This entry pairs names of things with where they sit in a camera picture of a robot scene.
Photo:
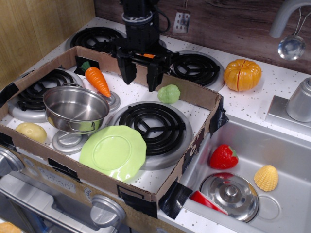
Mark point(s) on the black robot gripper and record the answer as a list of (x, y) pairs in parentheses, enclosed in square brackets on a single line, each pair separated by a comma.
[(142, 36)]

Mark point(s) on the light green toy broccoli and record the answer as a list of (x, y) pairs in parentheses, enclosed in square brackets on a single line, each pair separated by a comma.
[(169, 94)]

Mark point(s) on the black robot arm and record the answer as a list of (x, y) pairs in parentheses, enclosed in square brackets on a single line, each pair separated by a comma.
[(140, 7)]

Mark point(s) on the stainless steel pot lid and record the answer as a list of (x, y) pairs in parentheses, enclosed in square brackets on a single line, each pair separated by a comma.
[(232, 193)]

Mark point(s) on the orange toy carrot cone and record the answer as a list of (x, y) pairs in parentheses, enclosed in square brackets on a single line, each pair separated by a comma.
[(148, 55)]

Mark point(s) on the silver round stove cap middle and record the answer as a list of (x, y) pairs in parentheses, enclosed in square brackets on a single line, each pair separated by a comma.
[(113, 101)]

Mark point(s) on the silver round stove cap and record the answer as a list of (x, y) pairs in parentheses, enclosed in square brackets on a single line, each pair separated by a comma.
[(68, 143), (113, 101)]

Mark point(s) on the orange toy carrot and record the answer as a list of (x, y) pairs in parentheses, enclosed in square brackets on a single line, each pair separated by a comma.
[(96, 78)]

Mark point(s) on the black back left burner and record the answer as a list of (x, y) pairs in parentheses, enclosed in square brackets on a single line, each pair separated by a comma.
[(96, 38)]

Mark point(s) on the black burner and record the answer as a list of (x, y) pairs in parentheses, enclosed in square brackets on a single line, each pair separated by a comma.
[(166, 131), (96, 38), (28, 106), (199, 68)]

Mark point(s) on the black back right burner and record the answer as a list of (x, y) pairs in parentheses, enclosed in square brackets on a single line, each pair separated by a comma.
[(199, 68)]

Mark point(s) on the black front right burner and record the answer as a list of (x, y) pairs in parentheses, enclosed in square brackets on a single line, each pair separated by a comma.
[(166, 131)]

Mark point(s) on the hanging silver spatula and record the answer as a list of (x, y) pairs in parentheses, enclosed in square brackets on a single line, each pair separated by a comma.
[(182, 19)]

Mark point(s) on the light green plastic plate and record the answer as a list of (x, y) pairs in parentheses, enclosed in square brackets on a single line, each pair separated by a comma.
[(116, 151)]

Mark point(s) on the orange toy pumpkin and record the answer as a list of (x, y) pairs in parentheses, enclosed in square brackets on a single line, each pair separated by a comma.
[(242, 75)]

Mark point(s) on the silver round stove cap front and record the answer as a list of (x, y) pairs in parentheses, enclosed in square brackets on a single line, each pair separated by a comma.
[(68, 143)]

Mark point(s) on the black front left burner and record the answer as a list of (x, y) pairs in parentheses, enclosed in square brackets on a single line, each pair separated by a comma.
[(28, 106)]

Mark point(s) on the red toy strawberry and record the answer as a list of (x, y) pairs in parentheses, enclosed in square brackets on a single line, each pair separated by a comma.
[(224, 157)]

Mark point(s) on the yellow toy potato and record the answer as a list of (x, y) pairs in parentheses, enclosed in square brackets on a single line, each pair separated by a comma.
[(32, 131)]

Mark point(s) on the red toy pepper piece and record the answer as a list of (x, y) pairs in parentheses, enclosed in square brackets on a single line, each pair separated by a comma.
[(201, 198)]

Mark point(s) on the brown cardboard fence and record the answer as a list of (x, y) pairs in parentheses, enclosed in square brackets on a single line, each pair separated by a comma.
[(191, 93)]

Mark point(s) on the silver stove knob right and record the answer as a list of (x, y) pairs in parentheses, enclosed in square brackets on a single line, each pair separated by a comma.
[(105, 212)]

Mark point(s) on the silver stove knob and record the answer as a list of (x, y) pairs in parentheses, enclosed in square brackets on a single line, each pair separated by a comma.
[(9, 162), (105, 212)]

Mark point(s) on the hanging silver ladle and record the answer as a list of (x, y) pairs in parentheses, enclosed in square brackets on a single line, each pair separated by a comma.
[(293, 46)]

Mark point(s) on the silver faucet spout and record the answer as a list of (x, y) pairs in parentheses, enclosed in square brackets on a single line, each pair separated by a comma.
[(283, 15)]

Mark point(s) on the silver stove knob left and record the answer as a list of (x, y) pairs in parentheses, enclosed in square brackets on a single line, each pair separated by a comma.
[(9, 162)]

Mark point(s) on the silver sink basin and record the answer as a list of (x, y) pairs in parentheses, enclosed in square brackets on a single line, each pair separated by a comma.
[(286, 209)]

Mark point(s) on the yellow toy corn piece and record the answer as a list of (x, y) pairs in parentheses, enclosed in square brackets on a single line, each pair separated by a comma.
[(266, 178)]

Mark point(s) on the yellow toy at corner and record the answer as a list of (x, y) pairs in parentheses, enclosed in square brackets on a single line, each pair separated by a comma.
[(7, 227)]

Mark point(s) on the silver faucet handle base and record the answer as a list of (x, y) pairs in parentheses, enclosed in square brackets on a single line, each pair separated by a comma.
[(293, 113)]

